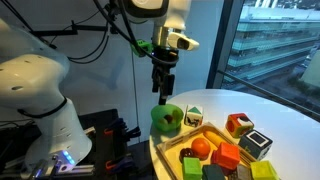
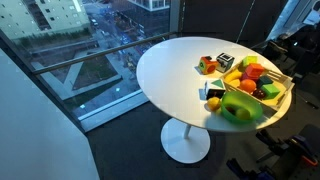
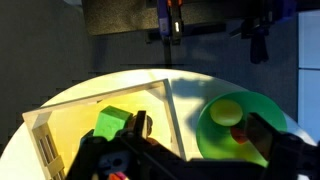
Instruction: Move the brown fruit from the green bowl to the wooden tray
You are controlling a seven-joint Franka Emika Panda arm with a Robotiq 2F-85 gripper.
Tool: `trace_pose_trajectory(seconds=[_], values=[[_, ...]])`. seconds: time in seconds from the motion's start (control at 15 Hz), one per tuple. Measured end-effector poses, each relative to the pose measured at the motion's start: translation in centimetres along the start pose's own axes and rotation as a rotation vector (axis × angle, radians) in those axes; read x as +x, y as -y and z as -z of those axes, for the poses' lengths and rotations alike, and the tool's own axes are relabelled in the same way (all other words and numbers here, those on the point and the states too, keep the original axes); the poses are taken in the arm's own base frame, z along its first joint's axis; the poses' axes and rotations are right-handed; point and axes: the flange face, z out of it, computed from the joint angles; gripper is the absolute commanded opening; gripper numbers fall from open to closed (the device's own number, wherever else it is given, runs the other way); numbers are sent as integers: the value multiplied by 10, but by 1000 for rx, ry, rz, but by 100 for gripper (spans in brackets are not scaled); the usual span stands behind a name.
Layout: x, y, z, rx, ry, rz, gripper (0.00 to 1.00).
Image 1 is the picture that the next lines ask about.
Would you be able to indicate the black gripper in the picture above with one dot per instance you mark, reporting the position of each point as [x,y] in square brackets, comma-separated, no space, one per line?
[164,76]

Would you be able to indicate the brown fruit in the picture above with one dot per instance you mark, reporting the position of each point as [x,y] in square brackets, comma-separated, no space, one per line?
[187,154]

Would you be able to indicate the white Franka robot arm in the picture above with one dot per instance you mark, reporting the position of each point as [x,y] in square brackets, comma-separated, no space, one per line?
[30,83]

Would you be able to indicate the green plastic bowl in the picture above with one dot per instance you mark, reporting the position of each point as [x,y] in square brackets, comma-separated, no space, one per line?
[158,115]

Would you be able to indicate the small dark red fruit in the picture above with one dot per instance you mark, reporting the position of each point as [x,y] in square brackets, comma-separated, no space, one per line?
[169,118]

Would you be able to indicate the wooden tray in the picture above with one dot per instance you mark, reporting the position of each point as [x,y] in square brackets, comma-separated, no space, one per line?
[173,150]

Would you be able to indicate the orange fruit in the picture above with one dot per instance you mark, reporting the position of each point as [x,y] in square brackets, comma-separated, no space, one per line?
[200,147]

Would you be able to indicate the white cube with green triangle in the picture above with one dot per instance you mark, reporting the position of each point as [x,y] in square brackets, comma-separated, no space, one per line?
[194,116]

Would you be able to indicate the black orange spring clamp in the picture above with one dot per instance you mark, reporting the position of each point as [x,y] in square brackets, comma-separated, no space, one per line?
[116,164]
[120,131]

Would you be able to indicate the yellow banana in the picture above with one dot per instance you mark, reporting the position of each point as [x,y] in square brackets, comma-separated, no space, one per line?
[213,137]

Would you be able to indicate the black perforated platform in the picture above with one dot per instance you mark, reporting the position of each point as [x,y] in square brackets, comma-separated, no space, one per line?
[100,116]

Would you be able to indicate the orange cube with round hole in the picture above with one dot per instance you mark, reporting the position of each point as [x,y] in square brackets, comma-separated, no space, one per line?
[238,126]

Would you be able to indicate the red cube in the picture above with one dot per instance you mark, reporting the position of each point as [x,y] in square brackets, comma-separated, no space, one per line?
[227,156]

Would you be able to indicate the dark teal cube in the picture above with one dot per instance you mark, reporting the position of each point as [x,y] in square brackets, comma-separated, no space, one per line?
[212,172]

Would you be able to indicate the black and white cube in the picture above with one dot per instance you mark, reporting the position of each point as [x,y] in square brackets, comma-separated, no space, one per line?
[256,144]

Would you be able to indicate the window railing bar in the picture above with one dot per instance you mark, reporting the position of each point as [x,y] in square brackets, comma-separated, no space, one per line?
[266,95]

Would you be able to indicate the grey patterned cube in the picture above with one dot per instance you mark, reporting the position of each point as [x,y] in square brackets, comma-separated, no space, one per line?
[242,173]

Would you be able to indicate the lime yellow cube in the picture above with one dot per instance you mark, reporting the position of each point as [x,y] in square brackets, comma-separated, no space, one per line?
[264,170]

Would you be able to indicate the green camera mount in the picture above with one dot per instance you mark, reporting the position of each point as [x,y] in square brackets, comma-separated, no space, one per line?
[141,47]

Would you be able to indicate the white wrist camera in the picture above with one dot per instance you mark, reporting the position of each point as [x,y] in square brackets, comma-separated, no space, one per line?
[183,41]

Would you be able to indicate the dark window frame pillar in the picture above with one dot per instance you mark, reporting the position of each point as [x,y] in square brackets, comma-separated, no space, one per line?
[223,33]

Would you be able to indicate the black wall mount bar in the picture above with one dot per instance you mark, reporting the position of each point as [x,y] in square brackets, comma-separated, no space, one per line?
[90,28]

